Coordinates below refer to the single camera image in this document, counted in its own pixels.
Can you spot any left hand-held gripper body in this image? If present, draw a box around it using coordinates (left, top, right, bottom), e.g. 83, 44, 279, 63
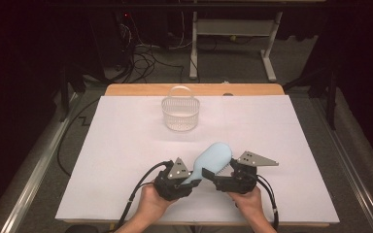
153, 157, 202, 202

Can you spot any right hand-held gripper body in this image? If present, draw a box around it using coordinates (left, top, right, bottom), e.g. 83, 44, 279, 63
212, 150, 280, 195

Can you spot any light blue hairbrush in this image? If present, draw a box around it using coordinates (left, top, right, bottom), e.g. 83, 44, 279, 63
181, 141, 233, 186

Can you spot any white slotted plastic basket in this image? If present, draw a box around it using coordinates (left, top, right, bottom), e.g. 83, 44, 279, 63
160, 84, 201, 132

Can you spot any person's right hand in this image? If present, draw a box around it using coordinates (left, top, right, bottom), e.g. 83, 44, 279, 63
227, 185, 265, 222

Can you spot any person's left hand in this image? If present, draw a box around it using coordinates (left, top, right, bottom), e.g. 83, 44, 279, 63
138, 184, 179, 224

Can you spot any white table cover sheet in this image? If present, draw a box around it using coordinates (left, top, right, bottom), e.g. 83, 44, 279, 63
54, 94, 340, 224

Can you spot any wooden table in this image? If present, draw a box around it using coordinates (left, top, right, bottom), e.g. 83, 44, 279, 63
62, 83, 331, 227

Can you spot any dark metal stand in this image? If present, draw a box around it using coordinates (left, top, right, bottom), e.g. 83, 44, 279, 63
285, 64, 338, 130
59, 64, 86, 122

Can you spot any white metal stand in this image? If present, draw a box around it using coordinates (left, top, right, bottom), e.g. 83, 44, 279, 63
188, 11, 284, 83

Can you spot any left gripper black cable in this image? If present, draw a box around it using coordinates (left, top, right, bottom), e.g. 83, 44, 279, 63
108, 159, 174, 233

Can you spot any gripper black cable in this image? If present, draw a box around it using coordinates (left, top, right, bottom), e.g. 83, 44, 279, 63
255, 174, 280, 231
108, 159, 174, 233

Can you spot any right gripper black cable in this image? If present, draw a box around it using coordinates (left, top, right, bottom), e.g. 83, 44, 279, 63
255, 174, 280, 231

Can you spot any aluminium floor rail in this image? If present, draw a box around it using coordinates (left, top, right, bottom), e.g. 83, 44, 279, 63
310, 96, 373, 233
0, 93, 79, 233

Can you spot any long black floor cable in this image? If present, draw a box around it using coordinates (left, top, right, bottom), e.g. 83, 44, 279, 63
56, 97, 101, 178

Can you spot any tangle of floor cables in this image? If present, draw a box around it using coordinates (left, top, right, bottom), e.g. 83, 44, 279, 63
119, 13, 186, 83

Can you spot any thin pale cable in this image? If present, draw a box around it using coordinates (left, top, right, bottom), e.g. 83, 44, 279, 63
169, 11, 187, 50

